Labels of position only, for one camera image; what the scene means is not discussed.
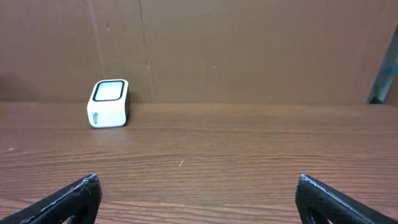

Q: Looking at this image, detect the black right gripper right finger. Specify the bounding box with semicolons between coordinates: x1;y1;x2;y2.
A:
295;174;397;224

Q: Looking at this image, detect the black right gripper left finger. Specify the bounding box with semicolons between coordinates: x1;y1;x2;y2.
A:
1;174;102;224

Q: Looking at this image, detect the white barcode scanner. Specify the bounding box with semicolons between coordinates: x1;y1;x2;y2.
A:
86;79;131;128

